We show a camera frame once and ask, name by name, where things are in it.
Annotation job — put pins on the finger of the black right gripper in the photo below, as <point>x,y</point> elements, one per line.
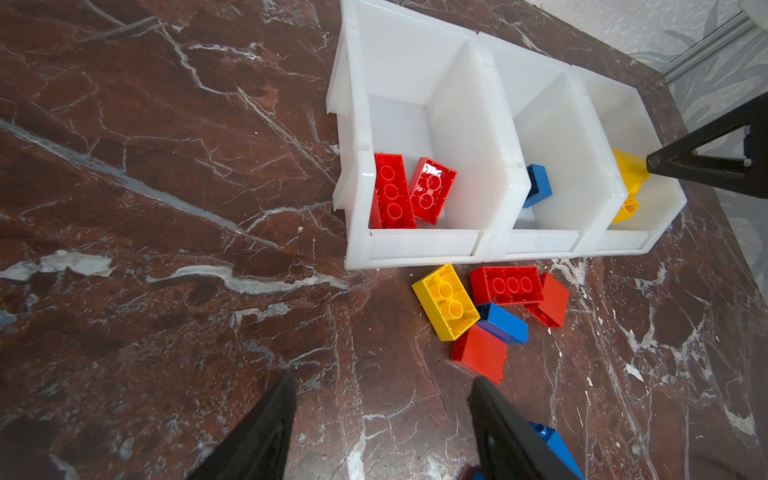
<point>745,175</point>

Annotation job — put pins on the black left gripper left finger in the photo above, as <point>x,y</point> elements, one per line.
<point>258,446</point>

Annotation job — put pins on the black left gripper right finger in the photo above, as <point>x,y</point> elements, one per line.
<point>508,447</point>

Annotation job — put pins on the red lego pile bottom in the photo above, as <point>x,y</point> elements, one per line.
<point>481,353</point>

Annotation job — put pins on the yellow lego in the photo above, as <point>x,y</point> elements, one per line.
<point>632,169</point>
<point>627,210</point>

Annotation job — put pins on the blue small lego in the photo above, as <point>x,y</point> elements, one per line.
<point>540,185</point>

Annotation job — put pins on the white right sorting bin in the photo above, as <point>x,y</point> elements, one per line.
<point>654,201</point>

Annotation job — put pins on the white sorting bin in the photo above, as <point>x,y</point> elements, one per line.
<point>654,201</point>
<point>558,128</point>
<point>409,84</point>

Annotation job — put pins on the blue lego in pile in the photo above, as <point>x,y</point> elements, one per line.
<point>502,324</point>

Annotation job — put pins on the red square lego right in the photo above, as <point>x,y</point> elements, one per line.
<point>551,310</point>

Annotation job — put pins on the long red lego brick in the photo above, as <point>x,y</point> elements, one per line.
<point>506,285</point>

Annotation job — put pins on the yellow lego open side up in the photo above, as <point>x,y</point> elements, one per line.
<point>446,302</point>

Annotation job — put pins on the white middle sorting bin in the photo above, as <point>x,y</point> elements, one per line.
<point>558,128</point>

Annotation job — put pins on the white left sorting bin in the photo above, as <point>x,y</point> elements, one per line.
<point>409,84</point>

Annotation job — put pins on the aluminium cage frame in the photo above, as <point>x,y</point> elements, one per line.
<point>709,47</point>

